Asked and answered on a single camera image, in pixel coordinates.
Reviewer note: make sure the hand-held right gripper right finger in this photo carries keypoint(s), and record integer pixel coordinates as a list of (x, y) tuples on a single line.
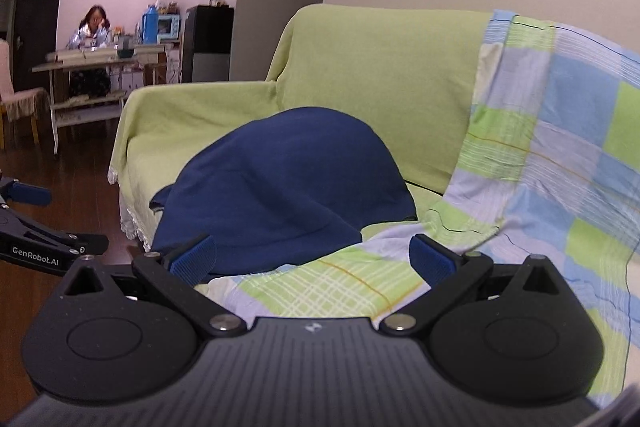
[(432, 262)]

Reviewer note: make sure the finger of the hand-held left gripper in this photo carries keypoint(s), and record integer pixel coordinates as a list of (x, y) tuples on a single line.
[(27, 194), (60, 241)]

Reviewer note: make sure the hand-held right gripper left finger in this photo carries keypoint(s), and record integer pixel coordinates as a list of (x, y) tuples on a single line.
[(192, 259)]

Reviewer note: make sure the navy blue garment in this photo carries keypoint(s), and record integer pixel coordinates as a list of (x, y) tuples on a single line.
[(290, 177)]

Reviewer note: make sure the chair with beige cover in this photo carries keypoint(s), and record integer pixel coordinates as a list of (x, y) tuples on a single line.
[(20, 99)]

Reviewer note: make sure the white table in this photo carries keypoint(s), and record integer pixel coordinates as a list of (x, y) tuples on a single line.
[(75, 64)]

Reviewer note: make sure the dark door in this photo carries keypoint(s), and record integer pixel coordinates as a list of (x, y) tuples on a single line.
[(37, 17)]

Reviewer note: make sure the wooden cabinet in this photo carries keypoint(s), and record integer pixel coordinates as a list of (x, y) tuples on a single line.
[(162, 67)]

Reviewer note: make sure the checked blue green bed sheet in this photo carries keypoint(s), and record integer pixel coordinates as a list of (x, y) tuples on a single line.
[(575, 132)]

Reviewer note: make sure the sofa with green cover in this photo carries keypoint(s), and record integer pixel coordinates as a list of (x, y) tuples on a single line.
[(375, 67)]

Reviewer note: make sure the blue thermos jug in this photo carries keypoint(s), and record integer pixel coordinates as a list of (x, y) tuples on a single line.
[(150, 27)]

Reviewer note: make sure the light blue microwave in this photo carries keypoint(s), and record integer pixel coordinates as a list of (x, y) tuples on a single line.
[(169, 27)]

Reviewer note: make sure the black fridge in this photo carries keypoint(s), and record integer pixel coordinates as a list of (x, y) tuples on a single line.
[(207, 32)]

